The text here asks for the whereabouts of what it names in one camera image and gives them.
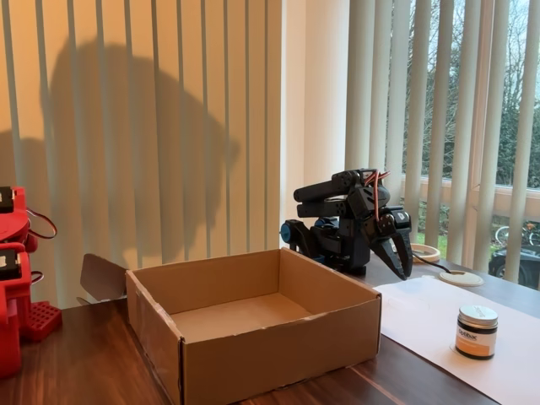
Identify dark vehicle outside window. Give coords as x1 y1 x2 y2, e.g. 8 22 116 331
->
488 246 540 291

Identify small jar with metal lid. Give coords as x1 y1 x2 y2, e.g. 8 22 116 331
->
455 304 500 361

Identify bicycle outside window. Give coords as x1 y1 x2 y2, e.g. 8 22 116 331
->
491 221 540 250

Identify black cable through grommet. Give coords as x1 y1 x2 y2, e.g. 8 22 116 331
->
412 251 453 275

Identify open cardboard box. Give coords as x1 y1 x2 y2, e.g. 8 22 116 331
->
79 247 383 405

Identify red perforated base block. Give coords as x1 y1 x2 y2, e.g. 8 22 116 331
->
19 300 63 343

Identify red leader arm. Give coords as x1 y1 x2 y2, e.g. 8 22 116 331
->
0 185 58 379

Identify black clamp with blue knob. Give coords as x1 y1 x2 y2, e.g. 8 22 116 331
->
279 218 326 265

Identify white paper sheet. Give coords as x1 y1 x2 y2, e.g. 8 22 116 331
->
373 273 540 405

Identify vertical window blinds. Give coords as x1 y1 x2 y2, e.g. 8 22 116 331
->
0 0 283 309
345 0 540 292

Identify masking tape roll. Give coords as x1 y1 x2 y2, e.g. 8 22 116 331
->
409 243 441 265

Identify round desk cable grommet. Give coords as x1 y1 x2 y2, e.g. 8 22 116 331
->
438 269 485 289

